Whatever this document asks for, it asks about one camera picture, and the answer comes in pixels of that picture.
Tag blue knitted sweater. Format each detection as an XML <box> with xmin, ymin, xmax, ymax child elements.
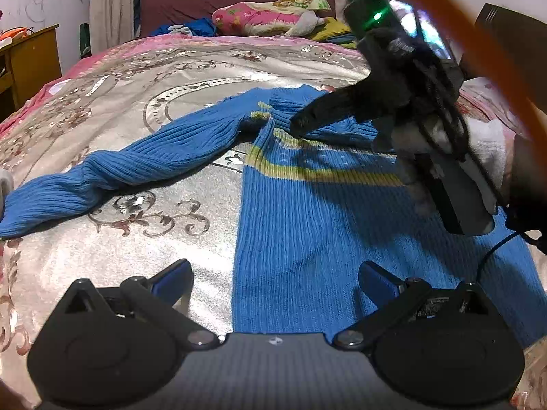
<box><xmin>1</xmin><ymin>79</ymin><xmax>546</xmax><ymax>354</ymax></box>

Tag yellow blue folded clothes stack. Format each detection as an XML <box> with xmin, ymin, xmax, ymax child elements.
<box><xmin>307</xmin><ymin>17</ymin><xmax>356</xmax><ymax>49</ymax></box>

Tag silver pink floral bedspread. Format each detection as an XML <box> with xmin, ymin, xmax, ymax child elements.
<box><xmin>0</xmin><ymin>33</ymin><xmax>547</xmax><ymax>410</ymax></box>

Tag white pillow red dots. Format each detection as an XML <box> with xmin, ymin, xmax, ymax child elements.
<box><xmin>457</xmin><ymin>77</ymin><xmax>526</xmax><ymax>192</ymax></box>

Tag white plush toy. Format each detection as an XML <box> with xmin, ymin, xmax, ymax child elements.
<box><xmin>285</xmin><ymin>11</ymin><xmax>325</xmax><ymax>37</ymax></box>

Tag pink floral folded quilt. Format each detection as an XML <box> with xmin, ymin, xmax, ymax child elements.
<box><xmin>211</xmin><ymin>0</ymin><xmax>331</xmax><ymax>36</ymax></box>

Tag blue white crumpled garment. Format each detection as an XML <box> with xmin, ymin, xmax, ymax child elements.
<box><xmin>149</xmin><ymin>18</ymin><xmax>217</xmax><ymax>37</ymax></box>

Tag maroon bed sheet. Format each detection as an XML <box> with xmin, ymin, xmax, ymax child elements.
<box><xmin>139</xmin><ymin>0</ymin><xmax>337</xmax><ymax>39</ymax></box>

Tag wooden desk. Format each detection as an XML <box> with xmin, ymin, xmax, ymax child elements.
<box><xmin>1</xmin><ymin>24</ymin><xmax>61</xmax><ymax>115</ymax></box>

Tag orange object on desk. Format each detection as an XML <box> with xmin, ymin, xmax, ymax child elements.
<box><xmin>0</xmin><ymin>27</ymin><xmax>34</xmax><ymax>41</ymax></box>

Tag beige left curtain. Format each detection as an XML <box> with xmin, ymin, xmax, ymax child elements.
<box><xmin>89</xmin><ymin>0</ymin><xmax>134</xmax><ymax>55</ymax></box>

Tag orange cable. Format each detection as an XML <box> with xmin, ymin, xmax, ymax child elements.
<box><xmin>371</xmin><ymin>0</ymin><xmax>547</xmax><ymax>168</ymax></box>

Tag black cable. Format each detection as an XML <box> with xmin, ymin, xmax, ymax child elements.
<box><xmin>473</xmin><ymin>204</ymin><xmax>547</xmax><ymax>283</ymax></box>

